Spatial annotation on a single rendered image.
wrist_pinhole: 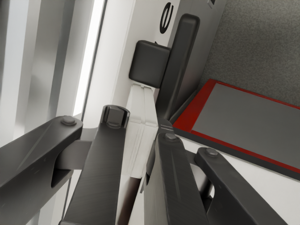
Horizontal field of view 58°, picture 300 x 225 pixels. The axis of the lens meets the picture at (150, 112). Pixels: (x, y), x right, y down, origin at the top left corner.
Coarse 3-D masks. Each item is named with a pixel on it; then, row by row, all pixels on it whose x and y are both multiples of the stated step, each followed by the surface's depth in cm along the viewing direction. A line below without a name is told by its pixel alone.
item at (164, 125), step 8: (160, 120) 16; (160, 128) 14; (168, 128) 15; (152, 144) 13; (152, 152) 12; (192, 152) 13; (152, 160) 12; (192, 160) 12; (152, 168) 12; (192, 168) 12; (200, 168) 11; (200, 176) 12; (200, 184) 12; (208, 184) 12; (200, 192) 12; (208, 192) 12
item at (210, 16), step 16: (192, 0) 39; (208, 0) 52; (224, 0) 83; (176, 16) 33; (208, 16) 61; (208, 32) 72; (192, 48) 55; (208, 48) 88; (192, 64) 64; (192, 80) 76; (192, 96) 94; (176, 112) 68; (128, 192) 43; (128, 208) 48
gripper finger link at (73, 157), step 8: (88, 128) 12; (96, 128) 12; (80, 136) 11; (88, 136) 11; (72, 144) 11; (80, 144) 11; (88, 144) 11; (64, 152) 11; (72, 152) 11; (80, 152) 11; (56, 160) 11; (64, 160) 11; (72, 160) 11; (80, 160) 11; (56, 168) 11; (64, 168) 11; (72, 168) 11; (80, 168) 11
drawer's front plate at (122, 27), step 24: (120, 0) 16; (144, 0) 17; (168, 0) 22; (120, 24) 16; (144, 24) 18; (120, 48) 16; (96, 72) 17; (120, 72) 17; (96, 96) 18; (120, 96) 19; (96, 120) 18; (72, 192) 20
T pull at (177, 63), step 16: (192, 16) 17; (176, 32) 17; (192, 32) 17; (144, 48) 18; (160, 48) 17; (176, 48) 17; (144, 64) 18; (160, 64) 18; (176, 64) 17; (144, 80) 18; (160, 80) 18; (176, 80) 18; (160, 96) 18; (176, 96) 18; (160, 112) 18
